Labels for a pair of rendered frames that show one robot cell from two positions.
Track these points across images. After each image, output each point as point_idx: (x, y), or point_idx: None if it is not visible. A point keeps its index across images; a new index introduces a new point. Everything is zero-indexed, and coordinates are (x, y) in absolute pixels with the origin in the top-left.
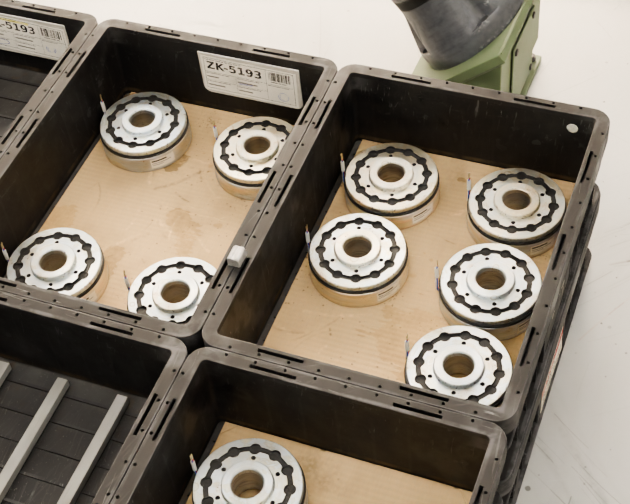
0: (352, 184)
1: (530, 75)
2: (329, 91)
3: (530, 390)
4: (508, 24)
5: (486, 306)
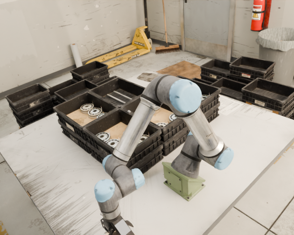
0: (144, 134)
1: (182, 195)
2: (156, 126)
3: (96, 148)
4: (171, 167)
5: (108, 142)
